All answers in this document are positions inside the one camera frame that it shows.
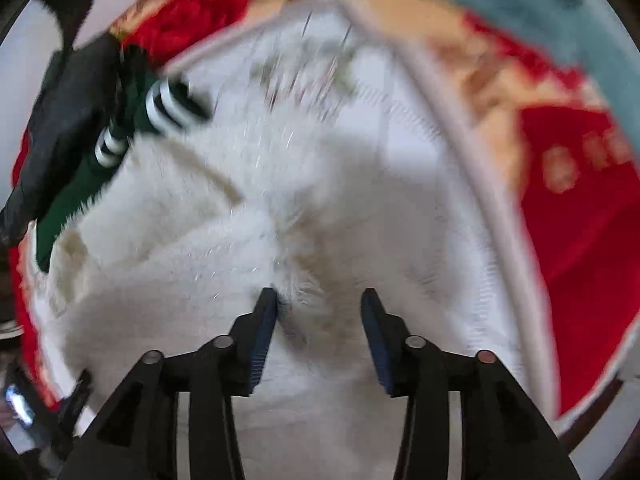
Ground green garment with white stripes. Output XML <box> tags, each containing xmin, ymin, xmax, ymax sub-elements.
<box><xmin>32</xmin><ymin>45</ymin><xmax>211</xmax><ymax>273</ymax></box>

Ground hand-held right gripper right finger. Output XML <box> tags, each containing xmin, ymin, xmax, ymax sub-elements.
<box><xmin>361</xmin><ymin>288</ymin><xmax>581</xmax><ymax>480</ymax></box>

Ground black garment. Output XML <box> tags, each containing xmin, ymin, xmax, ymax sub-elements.
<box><xmin>0</xmin><ymin>35</ymin><xmax>126</xmax><ymax>248</ymax></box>

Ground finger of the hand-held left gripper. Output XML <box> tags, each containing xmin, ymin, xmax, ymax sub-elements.
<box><xmin>57</xmin><ymin>369</ymin><xmax>94</xmax><ymax>421</ymax></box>

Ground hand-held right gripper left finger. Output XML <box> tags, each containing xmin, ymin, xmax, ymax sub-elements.
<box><xmin>57</xmin><ymin>287</ymin><xmax>278</xmax><ymax>480</ymax></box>

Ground red floral blanket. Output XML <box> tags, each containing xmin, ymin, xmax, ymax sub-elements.
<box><xmin>10</xmin><ymin>0</ymin><xmax>640</xmax><ymax>426</ymax></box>

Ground white fluffy sweater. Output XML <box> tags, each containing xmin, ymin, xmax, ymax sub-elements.
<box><xmin>22</xmin><ymin>35</ymin><xmax>521</xmax><ymax>480</ymax></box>

